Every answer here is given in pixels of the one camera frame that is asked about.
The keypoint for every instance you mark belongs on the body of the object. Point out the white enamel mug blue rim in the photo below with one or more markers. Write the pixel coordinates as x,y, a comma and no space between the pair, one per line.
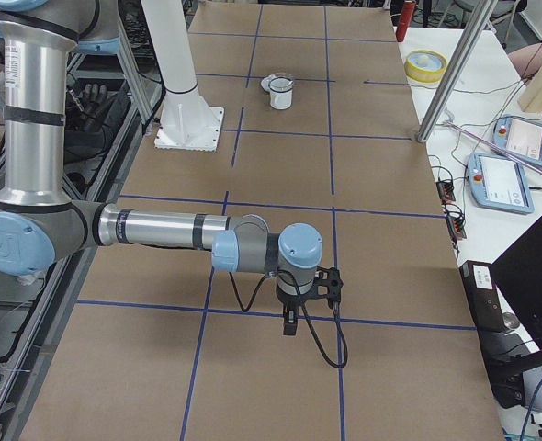
281,101

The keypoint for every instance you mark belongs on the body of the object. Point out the aluminium frame post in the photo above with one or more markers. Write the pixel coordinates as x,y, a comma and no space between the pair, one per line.
465,46

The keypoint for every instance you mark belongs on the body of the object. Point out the yellow tape roll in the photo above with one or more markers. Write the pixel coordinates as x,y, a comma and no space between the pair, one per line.
425,66

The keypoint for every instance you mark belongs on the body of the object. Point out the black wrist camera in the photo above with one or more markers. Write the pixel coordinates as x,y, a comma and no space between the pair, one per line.
290,321

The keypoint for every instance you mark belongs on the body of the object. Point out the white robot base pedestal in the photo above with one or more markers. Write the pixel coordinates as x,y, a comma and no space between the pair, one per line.
187,122

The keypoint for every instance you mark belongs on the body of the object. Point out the red black connector block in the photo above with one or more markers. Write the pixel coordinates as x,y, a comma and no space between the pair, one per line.
445,189

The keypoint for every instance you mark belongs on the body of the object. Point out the teach pendant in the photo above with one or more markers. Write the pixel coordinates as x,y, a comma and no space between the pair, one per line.
499,183
519,136

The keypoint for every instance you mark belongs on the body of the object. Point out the far teach pendant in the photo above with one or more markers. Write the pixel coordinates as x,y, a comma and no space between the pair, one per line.
519,136

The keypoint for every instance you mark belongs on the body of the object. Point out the black computer box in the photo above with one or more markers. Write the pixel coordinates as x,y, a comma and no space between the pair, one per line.
482,296

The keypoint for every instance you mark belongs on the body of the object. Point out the metal rod green tip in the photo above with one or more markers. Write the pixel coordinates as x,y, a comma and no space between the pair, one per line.
449,123

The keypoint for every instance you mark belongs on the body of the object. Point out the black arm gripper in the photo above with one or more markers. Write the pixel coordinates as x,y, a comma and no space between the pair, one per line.
290,303

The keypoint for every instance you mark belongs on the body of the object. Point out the black monitor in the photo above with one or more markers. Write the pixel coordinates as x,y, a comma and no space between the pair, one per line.
517,273

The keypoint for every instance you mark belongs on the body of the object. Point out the red bottle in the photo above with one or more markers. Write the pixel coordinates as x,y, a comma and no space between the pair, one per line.
405,19

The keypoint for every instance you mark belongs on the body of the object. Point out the near teach pendant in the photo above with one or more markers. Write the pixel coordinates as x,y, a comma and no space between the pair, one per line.
499,183

